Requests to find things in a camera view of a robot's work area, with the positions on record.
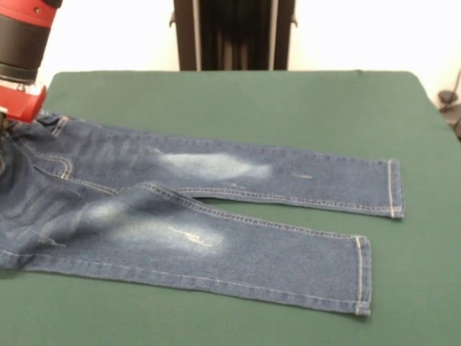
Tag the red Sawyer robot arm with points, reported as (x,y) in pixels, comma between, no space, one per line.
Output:
(21,39)

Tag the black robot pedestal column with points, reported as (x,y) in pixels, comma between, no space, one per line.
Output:
(234,36)

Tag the dark green table cloth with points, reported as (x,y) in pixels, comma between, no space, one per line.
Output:
(252,108)

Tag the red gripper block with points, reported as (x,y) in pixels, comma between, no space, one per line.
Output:
(19,104)

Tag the blue denim jeans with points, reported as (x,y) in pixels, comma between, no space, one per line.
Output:
(180,223)

